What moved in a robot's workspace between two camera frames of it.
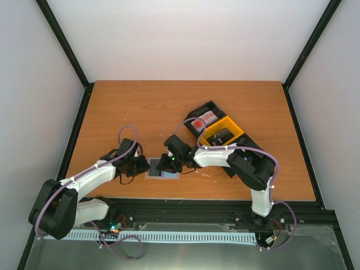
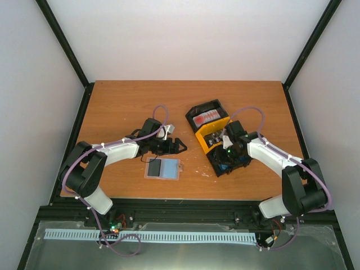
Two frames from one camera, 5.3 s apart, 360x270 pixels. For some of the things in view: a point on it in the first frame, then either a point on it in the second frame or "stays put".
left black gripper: (143, 165) → (167, 152)
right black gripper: (164, 166) → (223, 161)
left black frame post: (66, 45) stays put
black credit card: (153, 170) stays put
